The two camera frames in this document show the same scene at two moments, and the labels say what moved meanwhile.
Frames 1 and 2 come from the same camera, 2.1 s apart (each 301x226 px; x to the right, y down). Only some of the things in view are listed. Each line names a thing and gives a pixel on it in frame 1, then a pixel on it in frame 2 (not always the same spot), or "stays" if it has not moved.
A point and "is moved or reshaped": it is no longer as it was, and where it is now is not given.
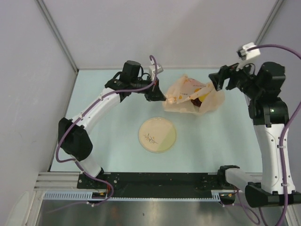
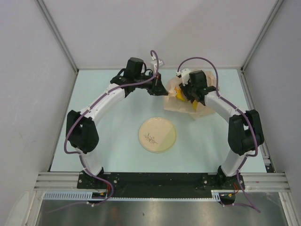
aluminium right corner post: [268, 21] stays
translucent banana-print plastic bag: [181, 92] is moved or reshaped
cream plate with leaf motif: [157, 134] stays
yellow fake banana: [202, 97] is moved or reshaped
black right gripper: [224, 73] -> [184, 89]
